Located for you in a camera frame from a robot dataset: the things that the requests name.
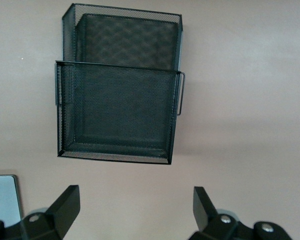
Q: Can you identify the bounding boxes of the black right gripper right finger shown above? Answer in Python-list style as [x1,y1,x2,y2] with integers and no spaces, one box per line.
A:
[191,186,243,240]

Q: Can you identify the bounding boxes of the black mesh desk organizer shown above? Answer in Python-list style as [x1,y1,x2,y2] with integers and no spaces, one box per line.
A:
[53,2,186,166]

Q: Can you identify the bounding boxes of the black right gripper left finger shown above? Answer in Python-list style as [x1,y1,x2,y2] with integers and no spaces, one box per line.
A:
[4,184,81,240]

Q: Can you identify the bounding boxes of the silver laptop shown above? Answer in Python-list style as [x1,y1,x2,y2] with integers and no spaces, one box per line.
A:
[0,174,24,220]

